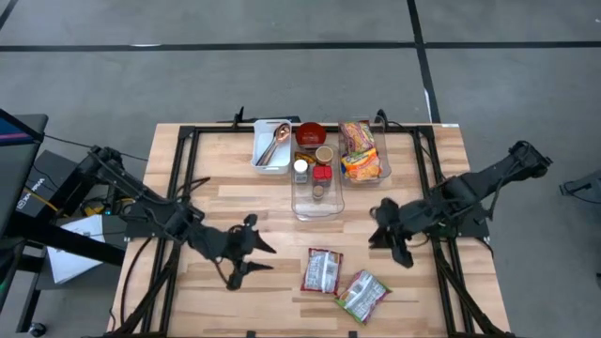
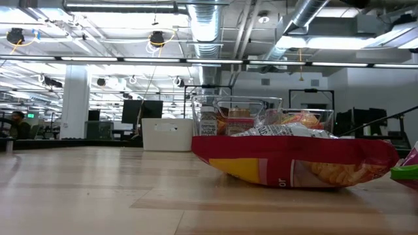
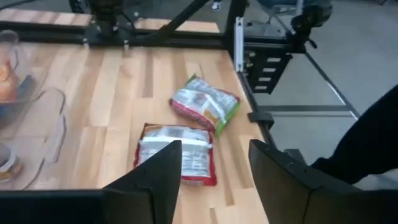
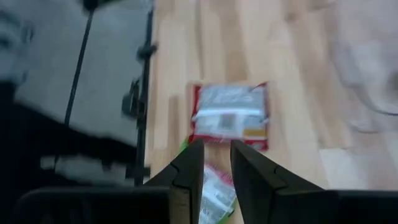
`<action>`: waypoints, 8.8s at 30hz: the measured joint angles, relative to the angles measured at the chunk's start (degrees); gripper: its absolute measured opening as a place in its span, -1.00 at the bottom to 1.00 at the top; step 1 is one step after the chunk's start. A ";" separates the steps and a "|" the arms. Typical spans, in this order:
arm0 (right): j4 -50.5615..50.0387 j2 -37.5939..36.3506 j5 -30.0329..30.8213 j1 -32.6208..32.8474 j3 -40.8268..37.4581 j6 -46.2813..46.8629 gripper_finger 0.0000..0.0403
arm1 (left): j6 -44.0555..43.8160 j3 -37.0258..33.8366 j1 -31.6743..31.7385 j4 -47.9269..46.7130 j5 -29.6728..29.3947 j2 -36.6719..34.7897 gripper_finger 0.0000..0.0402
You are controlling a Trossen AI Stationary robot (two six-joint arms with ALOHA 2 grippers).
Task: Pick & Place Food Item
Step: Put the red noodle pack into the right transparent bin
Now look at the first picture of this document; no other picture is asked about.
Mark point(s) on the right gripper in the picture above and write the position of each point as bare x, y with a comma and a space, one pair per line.
399, 220

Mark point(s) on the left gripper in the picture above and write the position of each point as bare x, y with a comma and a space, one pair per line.
220, 244

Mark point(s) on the cork-topped glass saffron jar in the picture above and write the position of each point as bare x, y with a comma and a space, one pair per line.
318, 191

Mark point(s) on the orange Maruchan ramen packet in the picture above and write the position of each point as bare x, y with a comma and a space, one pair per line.
361, 165

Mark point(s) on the white-capped bagel seasoning jar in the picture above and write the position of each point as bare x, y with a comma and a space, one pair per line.
300, 166

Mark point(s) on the small red packet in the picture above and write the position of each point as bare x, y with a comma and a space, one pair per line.
322, 173

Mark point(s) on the small orange snack packet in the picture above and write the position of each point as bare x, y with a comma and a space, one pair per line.
304, 158

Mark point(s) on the green pink ramen packet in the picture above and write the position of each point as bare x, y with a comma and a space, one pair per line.
357, 136

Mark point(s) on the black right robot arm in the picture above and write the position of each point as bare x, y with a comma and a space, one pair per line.
493, 173

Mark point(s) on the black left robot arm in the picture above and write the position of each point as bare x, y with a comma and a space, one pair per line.
136, 192

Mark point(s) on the green-edged ramen packet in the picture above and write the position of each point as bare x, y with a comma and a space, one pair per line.
362, 296

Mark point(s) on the red-edged ramen packet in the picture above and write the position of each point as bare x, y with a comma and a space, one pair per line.
321, 271

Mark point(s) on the clear plastic bin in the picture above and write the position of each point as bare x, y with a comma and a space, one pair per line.
317, 211
387, 141

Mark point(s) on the white plastic bin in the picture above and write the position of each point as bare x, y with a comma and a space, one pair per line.
284, 162

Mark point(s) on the red bowl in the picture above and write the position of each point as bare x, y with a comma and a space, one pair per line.
311, 134

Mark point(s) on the white paper sheet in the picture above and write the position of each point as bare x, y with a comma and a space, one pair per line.
75, 249

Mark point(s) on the black wheeled stand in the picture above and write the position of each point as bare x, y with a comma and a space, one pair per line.
70, 243

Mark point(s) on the grey chair base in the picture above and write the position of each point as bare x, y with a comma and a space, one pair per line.
584, 185

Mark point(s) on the black computer case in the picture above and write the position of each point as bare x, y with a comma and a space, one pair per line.
51, 183

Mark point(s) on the black computer monitor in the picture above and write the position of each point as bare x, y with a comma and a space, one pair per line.
14, 178

